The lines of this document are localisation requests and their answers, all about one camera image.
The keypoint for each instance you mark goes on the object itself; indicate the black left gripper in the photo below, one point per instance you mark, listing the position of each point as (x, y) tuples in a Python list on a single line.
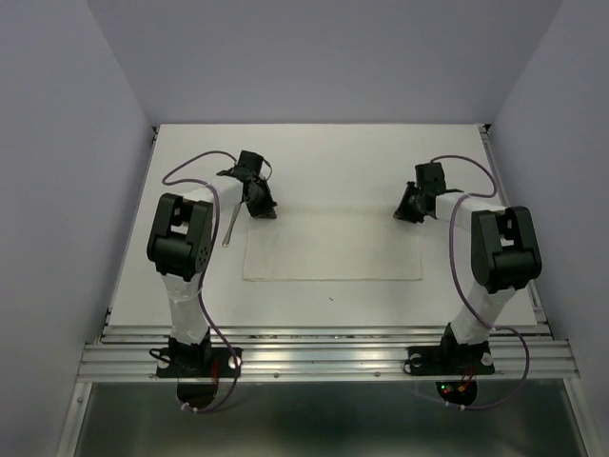
[(264, 210)]

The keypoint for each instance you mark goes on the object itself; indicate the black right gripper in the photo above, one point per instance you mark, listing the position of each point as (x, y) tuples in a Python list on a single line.
[(403, 211)]

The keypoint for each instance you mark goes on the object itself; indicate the white cloth napkin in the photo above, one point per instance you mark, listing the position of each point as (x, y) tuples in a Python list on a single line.
[(333, 243)]

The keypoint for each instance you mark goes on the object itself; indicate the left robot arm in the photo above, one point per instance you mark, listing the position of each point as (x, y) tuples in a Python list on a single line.
[(183, 235)]

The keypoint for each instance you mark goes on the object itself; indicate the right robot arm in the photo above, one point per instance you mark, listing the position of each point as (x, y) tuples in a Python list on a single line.
[(504, 258)]

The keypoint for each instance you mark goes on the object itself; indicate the silver table knife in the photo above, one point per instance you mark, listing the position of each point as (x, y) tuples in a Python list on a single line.
[(230, 226)]

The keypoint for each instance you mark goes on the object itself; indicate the aluminium right side rail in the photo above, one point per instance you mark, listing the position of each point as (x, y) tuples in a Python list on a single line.
[(518, 229)]

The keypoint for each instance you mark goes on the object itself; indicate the aluminium rail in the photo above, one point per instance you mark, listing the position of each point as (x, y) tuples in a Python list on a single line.
[(518, 229), (324, 354)]

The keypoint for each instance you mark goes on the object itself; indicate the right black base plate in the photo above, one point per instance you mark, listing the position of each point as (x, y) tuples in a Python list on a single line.
[(441, 362)]

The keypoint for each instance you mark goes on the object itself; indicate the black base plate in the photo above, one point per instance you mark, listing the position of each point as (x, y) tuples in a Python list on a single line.
[(190, 363), (441, 362)]

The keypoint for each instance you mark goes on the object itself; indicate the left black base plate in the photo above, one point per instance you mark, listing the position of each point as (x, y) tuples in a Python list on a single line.
[(190, 363)]

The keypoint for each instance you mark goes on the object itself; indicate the aluminium front rail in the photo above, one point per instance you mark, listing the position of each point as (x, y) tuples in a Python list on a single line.
[(324, 354)]

